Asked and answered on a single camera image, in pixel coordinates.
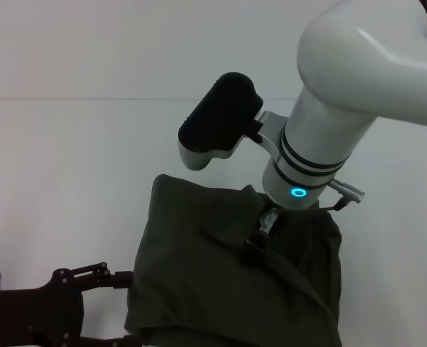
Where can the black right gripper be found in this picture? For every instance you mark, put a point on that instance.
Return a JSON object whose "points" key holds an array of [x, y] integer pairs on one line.
{"points": [[269, 220]]}

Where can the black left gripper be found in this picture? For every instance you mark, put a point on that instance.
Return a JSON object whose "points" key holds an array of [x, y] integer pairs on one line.
{"points": [[29, 314]]}

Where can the dark green t-shirt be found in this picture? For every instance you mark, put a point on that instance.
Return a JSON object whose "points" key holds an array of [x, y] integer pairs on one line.
{"points": [[206, 274]]}

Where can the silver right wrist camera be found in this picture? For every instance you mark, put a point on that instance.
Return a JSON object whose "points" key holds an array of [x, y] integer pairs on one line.
{"points": [[217, 115]]}

